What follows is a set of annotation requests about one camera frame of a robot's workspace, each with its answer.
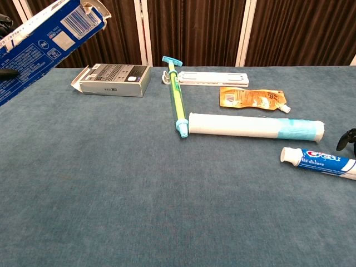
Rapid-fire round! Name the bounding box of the dark brown curtain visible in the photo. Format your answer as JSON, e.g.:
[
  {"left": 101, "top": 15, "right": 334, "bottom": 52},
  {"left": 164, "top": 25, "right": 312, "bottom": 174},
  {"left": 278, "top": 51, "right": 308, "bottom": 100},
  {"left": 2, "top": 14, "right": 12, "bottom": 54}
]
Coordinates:
[{"left": 0, "top": 0, "right": 356, "bottom": 69}]

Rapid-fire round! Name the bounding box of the grey printed cardboard box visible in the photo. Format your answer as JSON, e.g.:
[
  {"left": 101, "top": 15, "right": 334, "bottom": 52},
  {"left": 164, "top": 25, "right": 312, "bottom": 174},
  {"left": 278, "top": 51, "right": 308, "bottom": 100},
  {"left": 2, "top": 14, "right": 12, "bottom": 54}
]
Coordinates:
[{"left": 71, "top": 63, "right": 152, "bottom": 98}]

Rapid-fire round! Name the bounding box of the blue white toothpaste tube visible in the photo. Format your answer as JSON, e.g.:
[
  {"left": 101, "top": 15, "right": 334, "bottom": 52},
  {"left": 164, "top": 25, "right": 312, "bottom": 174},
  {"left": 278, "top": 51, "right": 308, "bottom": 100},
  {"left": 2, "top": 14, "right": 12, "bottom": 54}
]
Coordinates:
[{"left": 280, "top": 146, "right": 356, "bottom": 180}]

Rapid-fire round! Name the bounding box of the green hand pump blue handle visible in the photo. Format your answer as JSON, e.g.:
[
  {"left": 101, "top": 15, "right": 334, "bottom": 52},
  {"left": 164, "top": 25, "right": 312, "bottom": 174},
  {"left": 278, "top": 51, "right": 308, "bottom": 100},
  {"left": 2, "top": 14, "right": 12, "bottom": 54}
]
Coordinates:
[{"left": 162, "top": 56, "right": 189, "bottom": 139}]

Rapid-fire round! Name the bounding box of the blue white toothpaste box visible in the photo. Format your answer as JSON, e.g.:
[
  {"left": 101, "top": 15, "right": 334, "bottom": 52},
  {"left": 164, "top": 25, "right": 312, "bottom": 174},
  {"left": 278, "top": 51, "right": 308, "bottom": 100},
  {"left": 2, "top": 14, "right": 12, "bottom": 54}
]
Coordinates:
[{"left": 0, "top": 0, "right": 112, "bottom": 107}]

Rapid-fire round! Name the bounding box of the orange spout pouch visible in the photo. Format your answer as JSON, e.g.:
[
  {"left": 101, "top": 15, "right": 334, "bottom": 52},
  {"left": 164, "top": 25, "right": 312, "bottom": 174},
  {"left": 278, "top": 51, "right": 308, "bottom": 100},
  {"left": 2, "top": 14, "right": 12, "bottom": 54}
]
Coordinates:
[{"left": 219, "top": 86, "right": 291, "bottom": 114}]

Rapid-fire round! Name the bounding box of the white flat package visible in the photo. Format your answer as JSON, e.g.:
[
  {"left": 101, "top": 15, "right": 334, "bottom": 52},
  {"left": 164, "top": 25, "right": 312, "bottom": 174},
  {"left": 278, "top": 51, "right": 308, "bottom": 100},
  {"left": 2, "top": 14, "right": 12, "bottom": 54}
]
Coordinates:
[{"left": 162, "top": 70, "right": 250, "bottom": 87}]

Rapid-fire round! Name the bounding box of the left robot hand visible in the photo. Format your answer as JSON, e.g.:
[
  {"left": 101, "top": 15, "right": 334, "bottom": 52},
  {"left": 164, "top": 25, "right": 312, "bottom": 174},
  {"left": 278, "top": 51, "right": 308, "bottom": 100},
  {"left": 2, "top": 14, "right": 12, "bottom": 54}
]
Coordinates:
[{"left": 0, "top": 13, "right": 19, "bottom": 79}]

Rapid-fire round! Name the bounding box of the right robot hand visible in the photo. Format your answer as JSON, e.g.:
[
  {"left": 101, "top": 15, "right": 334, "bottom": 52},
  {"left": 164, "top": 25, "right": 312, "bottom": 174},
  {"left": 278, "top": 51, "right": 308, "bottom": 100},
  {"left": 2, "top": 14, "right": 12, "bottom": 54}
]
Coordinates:
[{"left": 335, "top": 130, "right": 356, "bottom": 154}]

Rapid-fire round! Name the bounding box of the blue-green table cloth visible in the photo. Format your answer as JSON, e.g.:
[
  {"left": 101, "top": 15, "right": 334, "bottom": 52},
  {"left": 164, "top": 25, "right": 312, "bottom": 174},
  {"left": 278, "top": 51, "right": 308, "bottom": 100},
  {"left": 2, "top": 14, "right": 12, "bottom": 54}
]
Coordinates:
[{"left": 0, "top": 65, "right": 356, "bottom": 267}]

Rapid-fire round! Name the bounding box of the white tube with teal band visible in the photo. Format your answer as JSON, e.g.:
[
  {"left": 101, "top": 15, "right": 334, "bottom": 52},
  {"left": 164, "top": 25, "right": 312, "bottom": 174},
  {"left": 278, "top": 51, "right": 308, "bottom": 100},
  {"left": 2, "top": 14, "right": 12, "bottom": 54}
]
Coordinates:
[{"left": 188, "top": 112, "right": 325, "bottom": 144}]

